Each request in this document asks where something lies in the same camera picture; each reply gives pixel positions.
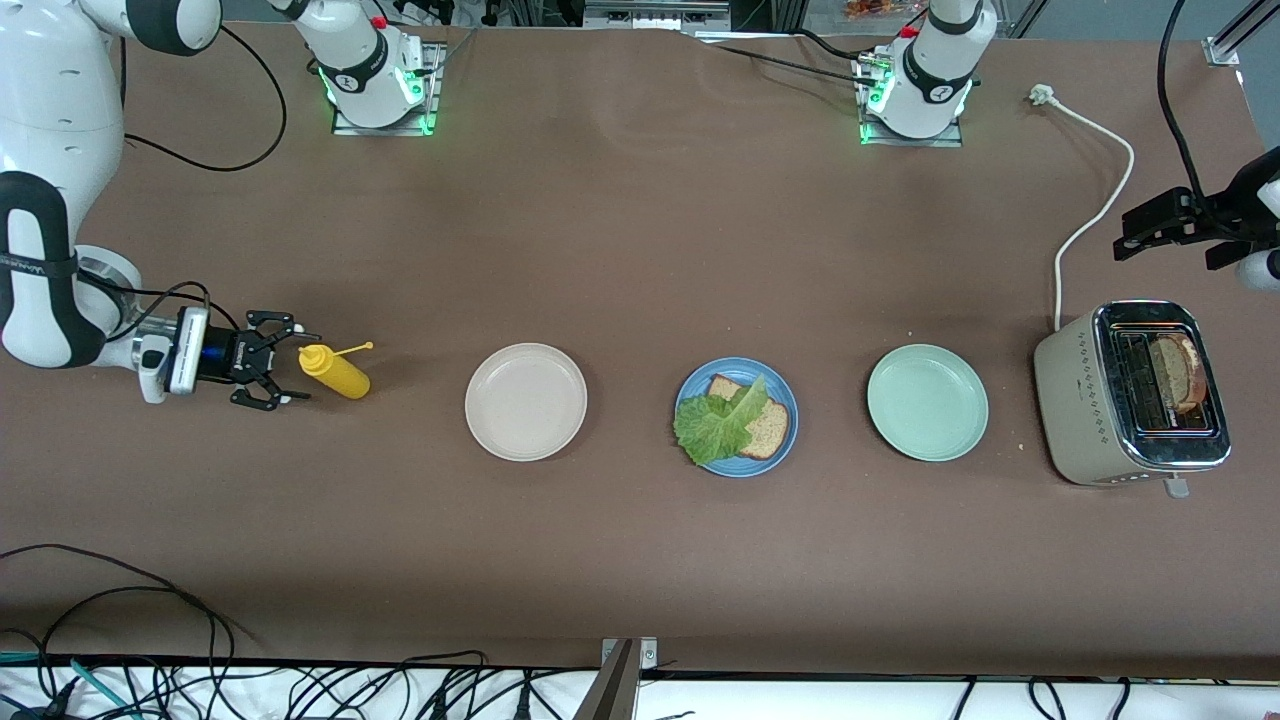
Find yellow squeeze sauce bottle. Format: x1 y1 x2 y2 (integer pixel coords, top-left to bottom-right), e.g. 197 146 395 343
298 341 375 400

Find brown bread slice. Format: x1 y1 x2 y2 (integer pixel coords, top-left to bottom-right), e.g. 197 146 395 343
707 374 791 461
1148 333 1209 408

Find green lettuce leaf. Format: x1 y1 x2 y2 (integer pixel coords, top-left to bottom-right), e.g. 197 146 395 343
673 375 769 467

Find beige round plate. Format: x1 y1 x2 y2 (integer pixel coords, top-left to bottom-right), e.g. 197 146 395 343
465 343 589 463

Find mint green round plate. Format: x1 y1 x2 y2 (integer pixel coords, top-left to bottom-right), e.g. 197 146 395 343
866 344 990 463

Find blue round plate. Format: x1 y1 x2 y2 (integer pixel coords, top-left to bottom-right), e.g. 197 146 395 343
675 358 799 478

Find aluminium corner profile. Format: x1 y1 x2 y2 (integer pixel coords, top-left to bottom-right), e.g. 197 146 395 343
1205 0 1269 67

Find beige chrome toaster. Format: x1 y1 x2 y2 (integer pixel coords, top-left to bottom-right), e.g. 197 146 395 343
1033 300 1232 499

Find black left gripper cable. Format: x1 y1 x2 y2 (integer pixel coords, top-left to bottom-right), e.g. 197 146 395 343
1157 0 1216 201

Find white toaster power cable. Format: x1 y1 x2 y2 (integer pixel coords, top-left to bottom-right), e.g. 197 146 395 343
1030 84 1137 333

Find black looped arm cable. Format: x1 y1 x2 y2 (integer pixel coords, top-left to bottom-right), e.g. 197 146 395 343
120 25 289 173

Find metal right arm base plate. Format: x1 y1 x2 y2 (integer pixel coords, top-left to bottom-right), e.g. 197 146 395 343
330 42 446 138

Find black cable loop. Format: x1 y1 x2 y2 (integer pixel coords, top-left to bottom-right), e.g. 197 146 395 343
0 545 236 691

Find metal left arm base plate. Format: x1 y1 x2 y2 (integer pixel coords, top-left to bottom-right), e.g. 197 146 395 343
852 55 966 149

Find teal cable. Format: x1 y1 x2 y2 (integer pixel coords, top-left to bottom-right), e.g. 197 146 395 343
0 653 136 720

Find black cable bundle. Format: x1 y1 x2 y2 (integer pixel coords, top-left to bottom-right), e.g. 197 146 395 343
0 650 701 720

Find black base cable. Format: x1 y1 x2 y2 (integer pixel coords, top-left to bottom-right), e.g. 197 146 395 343
700 28 881 91

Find aluminium profile post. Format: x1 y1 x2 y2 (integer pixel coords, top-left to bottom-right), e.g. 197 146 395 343
572 640 641 720

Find metal table bracket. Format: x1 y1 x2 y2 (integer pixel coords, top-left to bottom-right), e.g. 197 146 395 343
600 637 658 673

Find aluminium rail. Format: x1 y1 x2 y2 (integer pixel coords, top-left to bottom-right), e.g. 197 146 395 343
583 0 731 31

